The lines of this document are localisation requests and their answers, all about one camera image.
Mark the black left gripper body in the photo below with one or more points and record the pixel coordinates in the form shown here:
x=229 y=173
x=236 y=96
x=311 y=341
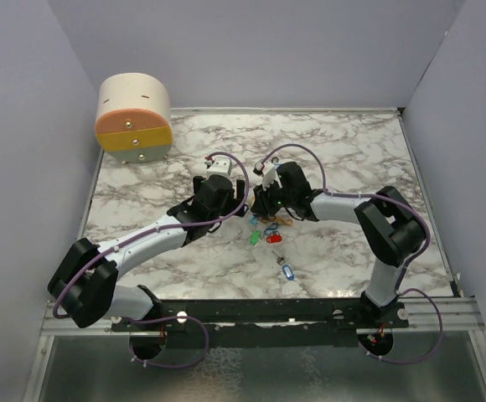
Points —
x=231 y=203

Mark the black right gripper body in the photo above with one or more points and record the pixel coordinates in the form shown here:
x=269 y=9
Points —
x=273 y=198

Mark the red key tag with key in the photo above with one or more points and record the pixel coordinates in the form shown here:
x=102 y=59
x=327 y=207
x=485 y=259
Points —
x=274 y=238

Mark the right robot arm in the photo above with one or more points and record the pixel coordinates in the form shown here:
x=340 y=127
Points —
x=395 y=232

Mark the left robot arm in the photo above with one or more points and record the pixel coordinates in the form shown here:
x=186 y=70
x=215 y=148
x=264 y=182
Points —
x=85 y=283

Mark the orange s-shaped carabiner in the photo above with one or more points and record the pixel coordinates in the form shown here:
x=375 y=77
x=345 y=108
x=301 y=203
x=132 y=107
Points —
x=268 y=219
x=284 y=221

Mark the green key tag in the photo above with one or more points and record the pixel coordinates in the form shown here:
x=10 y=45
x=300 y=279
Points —
x=255 y=237

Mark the blue window tag with key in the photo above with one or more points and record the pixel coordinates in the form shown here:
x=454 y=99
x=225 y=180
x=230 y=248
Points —
x=286 y=268

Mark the round three-drawer storage box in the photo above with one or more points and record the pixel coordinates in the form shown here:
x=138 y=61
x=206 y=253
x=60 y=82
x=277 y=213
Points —
x=133 y=119

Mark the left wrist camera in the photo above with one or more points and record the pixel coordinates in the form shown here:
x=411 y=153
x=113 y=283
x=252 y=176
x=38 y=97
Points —
x=220 y=166

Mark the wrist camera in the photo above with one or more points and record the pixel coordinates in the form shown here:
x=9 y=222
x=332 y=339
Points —
x=220 y=166
x=268 y=173

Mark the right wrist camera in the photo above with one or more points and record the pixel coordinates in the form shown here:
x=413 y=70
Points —
x=268 y=173

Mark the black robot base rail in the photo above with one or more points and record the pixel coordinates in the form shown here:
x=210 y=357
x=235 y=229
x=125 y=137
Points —
x=264 y=323

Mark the aluminium frame rail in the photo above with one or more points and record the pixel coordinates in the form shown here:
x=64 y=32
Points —
x=425 y=314

